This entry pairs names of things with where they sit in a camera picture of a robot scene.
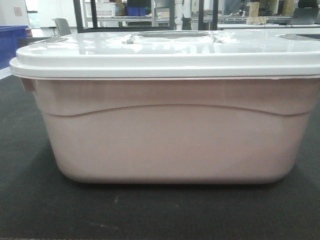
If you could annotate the pink bin with white lid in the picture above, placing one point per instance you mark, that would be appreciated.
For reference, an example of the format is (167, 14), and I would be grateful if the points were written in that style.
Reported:
(174, 106)

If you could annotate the small blue storage bins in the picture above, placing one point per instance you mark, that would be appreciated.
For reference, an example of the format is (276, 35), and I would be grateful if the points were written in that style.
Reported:
(136, 11)

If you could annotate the white perforated basket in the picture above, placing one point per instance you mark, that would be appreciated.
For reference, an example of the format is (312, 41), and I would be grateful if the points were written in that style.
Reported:
(103, 10)

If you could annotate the grey office chair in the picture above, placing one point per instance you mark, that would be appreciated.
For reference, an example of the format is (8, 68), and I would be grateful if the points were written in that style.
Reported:
(61, 27)

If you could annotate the cardboard box on table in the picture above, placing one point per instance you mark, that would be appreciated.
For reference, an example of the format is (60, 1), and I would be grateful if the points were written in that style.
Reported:
(253, 17)

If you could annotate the blue plastic crate on left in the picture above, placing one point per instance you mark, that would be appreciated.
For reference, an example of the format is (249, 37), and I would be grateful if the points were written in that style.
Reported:
(9, 36)

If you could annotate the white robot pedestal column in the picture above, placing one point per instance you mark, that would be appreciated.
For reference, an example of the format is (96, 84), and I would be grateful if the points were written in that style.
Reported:
(182, 15)

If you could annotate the black metal frame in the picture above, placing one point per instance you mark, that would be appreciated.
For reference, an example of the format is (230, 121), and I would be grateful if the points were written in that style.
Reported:
(160, 16)

